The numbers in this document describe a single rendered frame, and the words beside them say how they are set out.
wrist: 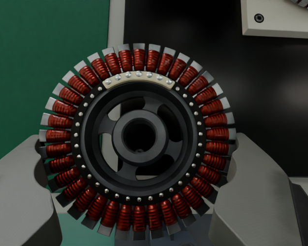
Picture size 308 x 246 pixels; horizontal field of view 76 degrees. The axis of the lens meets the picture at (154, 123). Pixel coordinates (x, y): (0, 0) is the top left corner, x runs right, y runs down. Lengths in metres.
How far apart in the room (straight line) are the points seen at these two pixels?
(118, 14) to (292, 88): 0.20
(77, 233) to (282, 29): 1.01
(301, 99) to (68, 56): 0.25
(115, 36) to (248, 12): 0.14
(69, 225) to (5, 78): 0.87
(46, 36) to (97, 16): 0.06
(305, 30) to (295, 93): 0.06
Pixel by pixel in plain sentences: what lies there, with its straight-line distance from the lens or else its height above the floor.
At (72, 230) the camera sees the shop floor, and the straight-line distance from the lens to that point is 1.06.
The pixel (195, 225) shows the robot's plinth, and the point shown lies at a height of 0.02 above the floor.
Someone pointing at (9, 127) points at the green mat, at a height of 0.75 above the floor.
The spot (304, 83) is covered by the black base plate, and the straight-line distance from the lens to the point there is 0.26.
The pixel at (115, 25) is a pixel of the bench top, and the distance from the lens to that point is 0.26.
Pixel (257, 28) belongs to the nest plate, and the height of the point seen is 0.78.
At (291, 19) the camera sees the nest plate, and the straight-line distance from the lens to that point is 0.27.
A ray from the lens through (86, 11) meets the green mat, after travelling 0.27.
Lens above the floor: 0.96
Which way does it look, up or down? 81 degrees down
